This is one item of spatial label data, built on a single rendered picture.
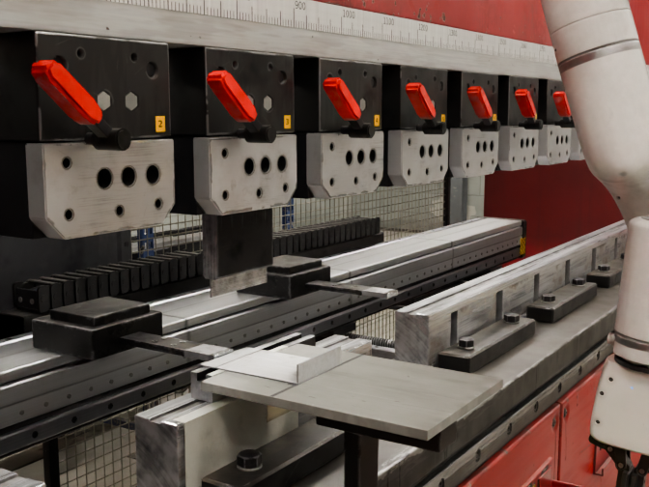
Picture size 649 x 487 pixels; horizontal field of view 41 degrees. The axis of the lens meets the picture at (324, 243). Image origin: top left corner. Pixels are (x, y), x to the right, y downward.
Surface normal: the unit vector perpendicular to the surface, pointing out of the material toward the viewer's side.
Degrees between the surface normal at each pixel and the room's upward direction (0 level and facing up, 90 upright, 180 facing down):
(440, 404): 0
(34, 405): 90
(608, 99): 87
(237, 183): 90
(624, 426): 88
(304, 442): 0
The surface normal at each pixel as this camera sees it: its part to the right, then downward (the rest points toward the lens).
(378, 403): 0.00, -0.99
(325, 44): 0.84, 0.08
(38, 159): -0.55, 0.12
